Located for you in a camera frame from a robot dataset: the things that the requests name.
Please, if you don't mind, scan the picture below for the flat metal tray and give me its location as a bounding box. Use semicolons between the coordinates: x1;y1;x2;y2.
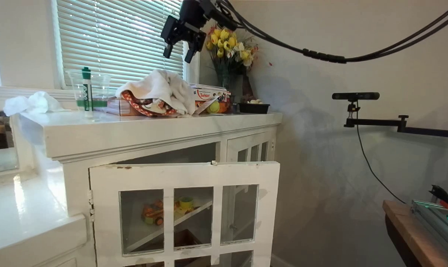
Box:
411;197;448;249

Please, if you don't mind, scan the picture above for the yellow toy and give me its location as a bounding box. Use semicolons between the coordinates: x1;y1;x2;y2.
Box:
173;195;199;216

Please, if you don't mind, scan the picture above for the dark glass vase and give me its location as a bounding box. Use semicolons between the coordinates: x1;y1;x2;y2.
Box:
212;57;257;103

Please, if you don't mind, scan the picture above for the clear plastic cup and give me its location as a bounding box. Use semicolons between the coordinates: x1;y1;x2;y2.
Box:
64;68;113;103

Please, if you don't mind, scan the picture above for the white towel with orange print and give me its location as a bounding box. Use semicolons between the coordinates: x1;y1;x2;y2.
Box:
116;68;199;118

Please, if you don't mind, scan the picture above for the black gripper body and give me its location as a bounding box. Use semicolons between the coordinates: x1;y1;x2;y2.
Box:
160;0;209;50

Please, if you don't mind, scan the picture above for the pink orange cardboard box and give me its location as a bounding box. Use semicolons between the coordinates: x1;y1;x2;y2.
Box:
105;96;136;117

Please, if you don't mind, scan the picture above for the black hand tool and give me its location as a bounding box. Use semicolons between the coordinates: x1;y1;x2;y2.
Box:
427;182;448;207

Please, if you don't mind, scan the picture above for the black camera boom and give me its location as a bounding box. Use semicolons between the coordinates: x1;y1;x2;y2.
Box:
343;99;448;140

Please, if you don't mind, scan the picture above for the wide white window blind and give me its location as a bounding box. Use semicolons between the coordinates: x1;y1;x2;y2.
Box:
53;0;187;93

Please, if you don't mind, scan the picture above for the black bowl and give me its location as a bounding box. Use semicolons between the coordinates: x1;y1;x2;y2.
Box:
237;97;271;115

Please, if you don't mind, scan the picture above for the black stereo camera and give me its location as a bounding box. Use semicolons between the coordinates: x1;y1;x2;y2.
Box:
331;90;381;103

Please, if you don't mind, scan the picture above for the wooden table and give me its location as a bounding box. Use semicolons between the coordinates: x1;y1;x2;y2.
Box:
381;198;448;267

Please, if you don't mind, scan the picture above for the white crumpled cloth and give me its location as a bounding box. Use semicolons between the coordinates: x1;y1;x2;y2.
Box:
1;90;64;118

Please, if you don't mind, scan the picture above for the yellow flower bouquet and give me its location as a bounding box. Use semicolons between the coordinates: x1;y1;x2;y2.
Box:
203;22;261;69

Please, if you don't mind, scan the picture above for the low white drawer cabinet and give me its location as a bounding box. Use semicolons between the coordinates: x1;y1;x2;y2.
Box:
0;166;95;267

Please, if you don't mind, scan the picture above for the orange toy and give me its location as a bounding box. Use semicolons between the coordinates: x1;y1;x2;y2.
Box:
139;198;166;228

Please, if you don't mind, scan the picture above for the thin black camera cable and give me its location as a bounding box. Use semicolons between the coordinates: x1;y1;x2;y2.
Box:
353;124;409;204

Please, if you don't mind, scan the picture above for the yellow-green tennis ball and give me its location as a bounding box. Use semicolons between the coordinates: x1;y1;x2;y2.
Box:
206;99;224;115

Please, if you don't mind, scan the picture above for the white glass-pane cabinet door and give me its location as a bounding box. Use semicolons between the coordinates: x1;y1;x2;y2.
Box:
87;160;282;267

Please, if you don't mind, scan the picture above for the white Twister game box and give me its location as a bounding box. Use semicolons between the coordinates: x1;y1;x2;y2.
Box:
188;83;234;115

